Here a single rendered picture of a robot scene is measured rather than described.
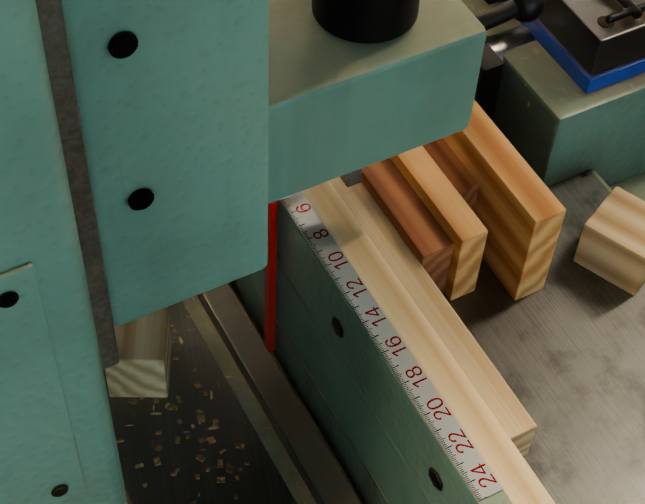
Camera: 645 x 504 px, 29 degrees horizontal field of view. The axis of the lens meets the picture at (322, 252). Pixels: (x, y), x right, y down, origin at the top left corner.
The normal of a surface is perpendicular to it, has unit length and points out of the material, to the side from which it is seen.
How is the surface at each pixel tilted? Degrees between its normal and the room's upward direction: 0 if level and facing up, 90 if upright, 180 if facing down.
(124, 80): 90
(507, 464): 0
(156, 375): 90
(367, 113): 90
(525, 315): 0
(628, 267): 90
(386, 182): 0
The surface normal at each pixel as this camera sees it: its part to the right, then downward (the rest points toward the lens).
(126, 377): 0.01, 0.79
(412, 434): -0.88, 0.35
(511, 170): 0.04, -0.62
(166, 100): 0.47, 0.71
